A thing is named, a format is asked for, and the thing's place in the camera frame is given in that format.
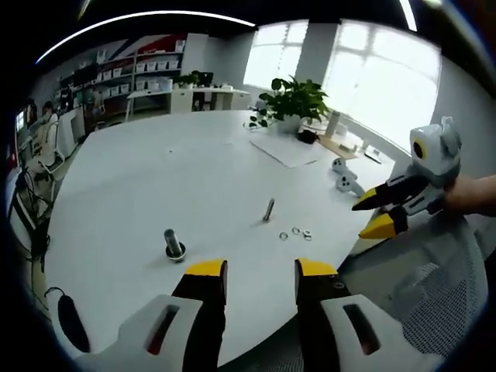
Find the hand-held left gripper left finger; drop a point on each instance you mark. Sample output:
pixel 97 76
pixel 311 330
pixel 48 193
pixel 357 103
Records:
pixel 193 310

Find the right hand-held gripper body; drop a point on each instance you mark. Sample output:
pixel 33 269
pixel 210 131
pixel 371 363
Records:
pixel 436 155

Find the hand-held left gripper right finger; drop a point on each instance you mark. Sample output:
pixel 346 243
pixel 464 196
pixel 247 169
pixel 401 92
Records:
pixel 325 302

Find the small steel washer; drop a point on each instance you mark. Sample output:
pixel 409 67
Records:
pixel 283 235
pixel 296 230
pixel 307 235

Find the slim threaded steel stud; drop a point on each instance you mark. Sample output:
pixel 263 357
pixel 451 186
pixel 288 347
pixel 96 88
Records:
pixel 269 209

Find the thick steel bolt with base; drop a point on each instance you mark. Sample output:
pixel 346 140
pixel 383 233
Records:
pixel 174 246

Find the wooden tray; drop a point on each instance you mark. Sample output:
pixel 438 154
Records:
pixel 341 146

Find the grey mesh office chair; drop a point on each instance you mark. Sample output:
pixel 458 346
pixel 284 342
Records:
pixel 438 294

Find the white cylinder container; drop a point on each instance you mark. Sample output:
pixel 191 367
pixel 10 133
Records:
pixel 333 124

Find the small black object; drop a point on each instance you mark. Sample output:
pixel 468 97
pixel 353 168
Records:
pixel 308 136

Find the white paper sheet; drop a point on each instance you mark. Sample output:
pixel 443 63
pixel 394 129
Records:
pixel 288 151

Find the white plant pot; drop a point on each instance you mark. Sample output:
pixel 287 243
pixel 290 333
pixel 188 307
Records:
pixel 288 124

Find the black computer mouse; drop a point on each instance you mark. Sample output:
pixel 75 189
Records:
pixel 73 323

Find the green potted plant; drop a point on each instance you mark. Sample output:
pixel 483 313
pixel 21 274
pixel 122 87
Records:
pixel 294 98

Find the white office chair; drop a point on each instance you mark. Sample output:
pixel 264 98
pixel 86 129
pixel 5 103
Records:
pixel 54 155

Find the white background desk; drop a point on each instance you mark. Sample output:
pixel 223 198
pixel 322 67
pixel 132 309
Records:
pixel 186 97

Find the shelving with white bins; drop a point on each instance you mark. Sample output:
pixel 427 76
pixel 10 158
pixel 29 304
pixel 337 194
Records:
pixel 128 69

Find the curved ceiling light strip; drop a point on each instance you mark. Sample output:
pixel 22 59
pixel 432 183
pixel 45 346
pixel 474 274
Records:
pixel 128 18

